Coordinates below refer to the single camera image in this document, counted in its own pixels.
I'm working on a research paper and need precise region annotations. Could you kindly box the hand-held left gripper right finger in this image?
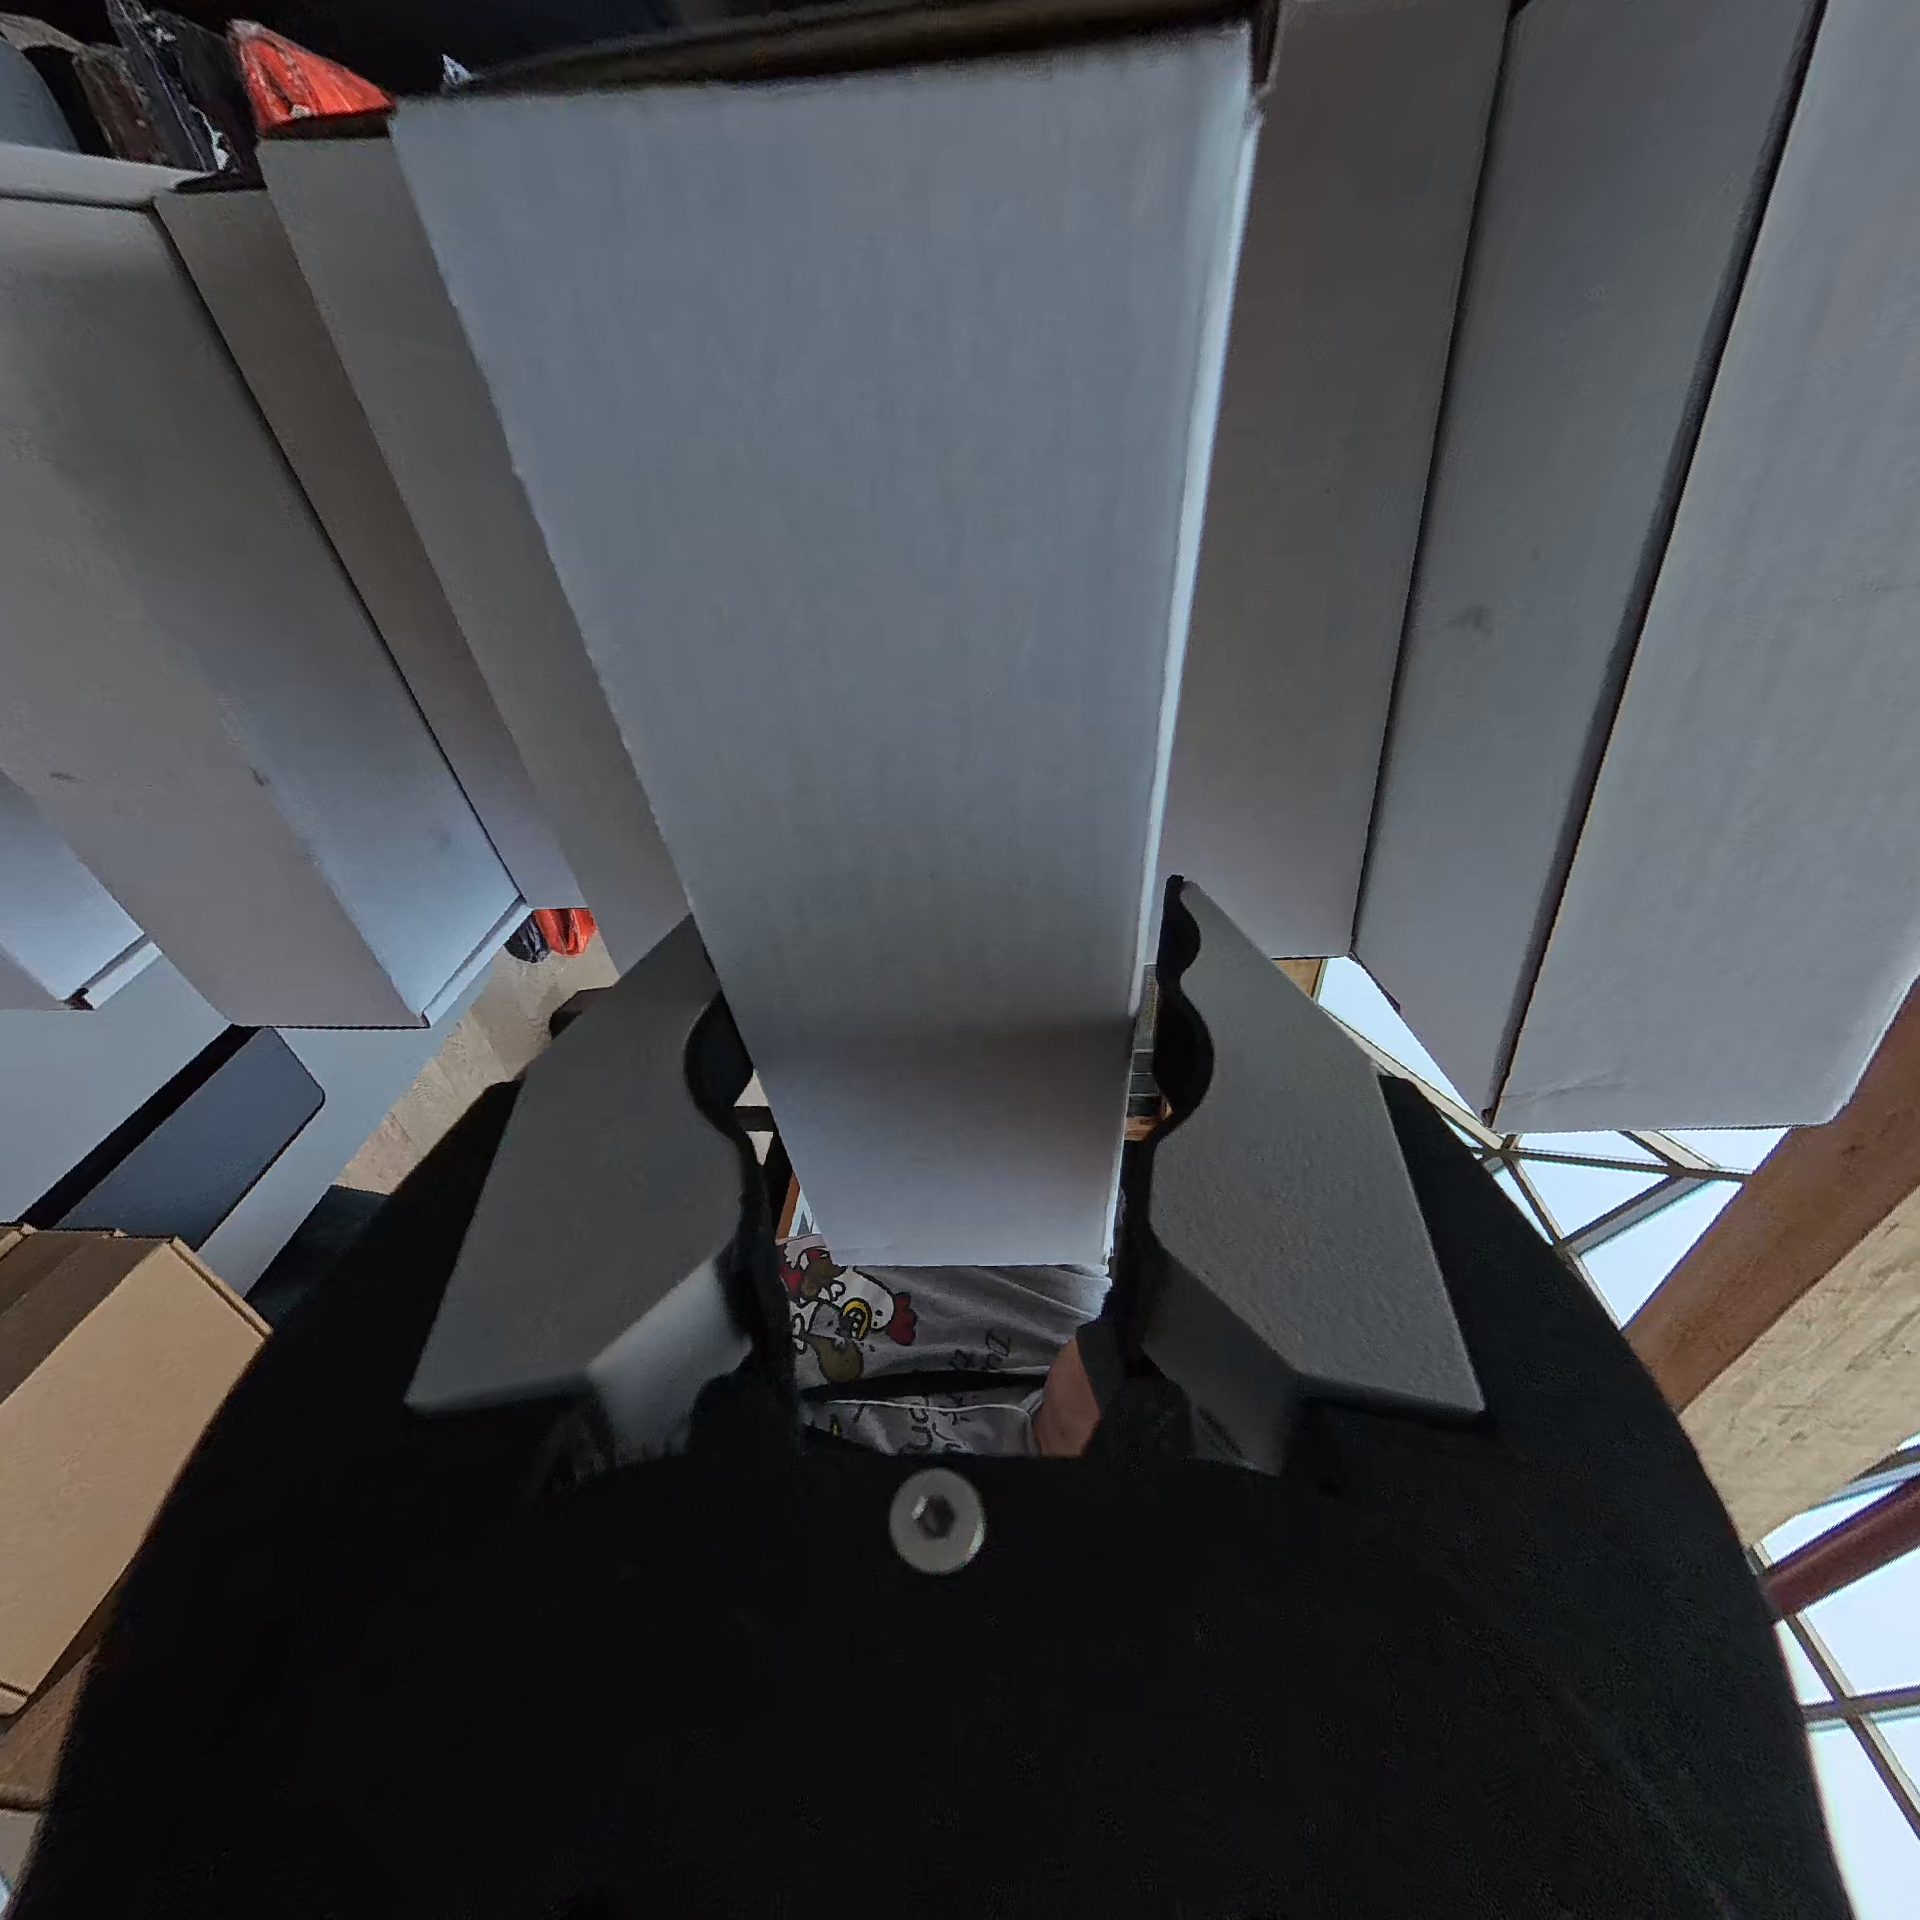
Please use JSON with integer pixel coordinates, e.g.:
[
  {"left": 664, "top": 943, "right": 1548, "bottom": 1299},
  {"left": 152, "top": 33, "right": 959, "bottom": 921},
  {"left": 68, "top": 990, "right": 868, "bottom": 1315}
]
[{"left": 1111, "top": 874, "right": 1487, "bottom": 1475}]

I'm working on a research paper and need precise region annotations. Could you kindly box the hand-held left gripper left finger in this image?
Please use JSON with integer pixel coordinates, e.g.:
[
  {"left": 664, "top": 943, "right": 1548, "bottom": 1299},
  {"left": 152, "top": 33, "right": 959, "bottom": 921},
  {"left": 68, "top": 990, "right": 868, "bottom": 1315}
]
[{"left": 401, "top": 914, "right": 792, "bottom": 1444}]

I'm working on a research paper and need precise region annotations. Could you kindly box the long white cardboard box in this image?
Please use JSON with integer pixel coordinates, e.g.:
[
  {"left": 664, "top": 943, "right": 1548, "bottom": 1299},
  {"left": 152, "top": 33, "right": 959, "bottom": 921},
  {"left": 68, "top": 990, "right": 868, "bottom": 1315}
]
[{"left": 385, "top": 23, "right": 1264, "bottom": 1274}]

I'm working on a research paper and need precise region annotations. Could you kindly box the person in grey printed shirt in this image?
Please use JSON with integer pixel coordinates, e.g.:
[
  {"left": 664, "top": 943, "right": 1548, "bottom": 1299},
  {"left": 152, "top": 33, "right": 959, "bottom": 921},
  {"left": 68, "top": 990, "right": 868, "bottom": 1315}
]
[{"left": 783, "top": 1223, "right": 1112, "bottom": 1460}]

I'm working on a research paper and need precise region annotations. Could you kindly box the skylight window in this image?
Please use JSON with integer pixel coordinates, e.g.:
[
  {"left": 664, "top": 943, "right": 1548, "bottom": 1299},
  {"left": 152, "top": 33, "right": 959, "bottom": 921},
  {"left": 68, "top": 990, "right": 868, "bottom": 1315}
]
[{"left": 1318, "top": 961, "right": 1920, "bottom": 1920}]

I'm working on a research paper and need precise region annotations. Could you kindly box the wooden roof beam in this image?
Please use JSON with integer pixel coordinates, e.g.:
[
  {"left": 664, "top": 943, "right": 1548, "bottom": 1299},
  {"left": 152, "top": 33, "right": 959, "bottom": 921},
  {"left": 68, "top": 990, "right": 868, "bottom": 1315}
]
[{"left": 1627, "top": 990, "right": 1920, "bottom": 1548}]

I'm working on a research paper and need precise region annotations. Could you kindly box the brown cardboard box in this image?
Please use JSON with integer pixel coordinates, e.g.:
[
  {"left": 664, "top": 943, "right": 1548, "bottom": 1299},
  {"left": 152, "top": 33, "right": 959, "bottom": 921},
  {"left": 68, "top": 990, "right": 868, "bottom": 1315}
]
[{"left": 0, "top": 1223, "right": 275, "bottom": 1720}]

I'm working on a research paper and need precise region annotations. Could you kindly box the row of large white boxes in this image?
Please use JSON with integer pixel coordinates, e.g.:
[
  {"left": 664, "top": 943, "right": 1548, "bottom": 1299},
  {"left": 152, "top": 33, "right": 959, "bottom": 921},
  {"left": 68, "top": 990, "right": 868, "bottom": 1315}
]
[{"left": 0, "top": 0, "right": 1920, "bottom": 1137}]

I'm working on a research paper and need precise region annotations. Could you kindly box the dark packet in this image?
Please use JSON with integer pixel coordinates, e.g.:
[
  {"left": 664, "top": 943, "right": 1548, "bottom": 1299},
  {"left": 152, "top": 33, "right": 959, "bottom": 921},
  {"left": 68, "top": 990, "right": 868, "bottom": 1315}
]
[{"left": 29, "top": 0, "right": 243, "bottom": 168}]

